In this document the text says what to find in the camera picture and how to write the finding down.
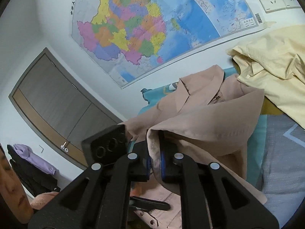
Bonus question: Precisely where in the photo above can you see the pink jacket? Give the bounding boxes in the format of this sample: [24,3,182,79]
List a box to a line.
[124,65,267,228]

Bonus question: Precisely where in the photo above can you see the black hanging garment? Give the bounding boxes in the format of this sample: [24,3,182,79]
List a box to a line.
[7,145,60,197]

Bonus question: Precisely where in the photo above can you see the colourful wall map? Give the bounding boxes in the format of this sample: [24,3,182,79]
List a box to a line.
[71,0,264,87]

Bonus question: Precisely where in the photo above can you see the cream yellow jacket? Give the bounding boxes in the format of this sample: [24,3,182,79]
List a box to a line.
[227,25,304,127]

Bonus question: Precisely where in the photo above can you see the teal grey bed sheet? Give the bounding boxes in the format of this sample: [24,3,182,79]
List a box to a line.
[138,66,305,227]

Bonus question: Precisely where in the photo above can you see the silver door handle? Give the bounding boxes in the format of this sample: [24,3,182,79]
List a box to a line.
[60,141,69,152]

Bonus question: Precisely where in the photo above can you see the forearm in peach sleeve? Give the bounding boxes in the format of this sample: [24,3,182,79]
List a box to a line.
[30,192,59,210]

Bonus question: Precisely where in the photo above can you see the grey brown door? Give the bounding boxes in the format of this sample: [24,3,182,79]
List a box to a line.
[9,48,121,170]

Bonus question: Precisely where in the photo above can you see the purple hanging garment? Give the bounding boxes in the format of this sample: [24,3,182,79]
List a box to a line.
[13,144,57,175]

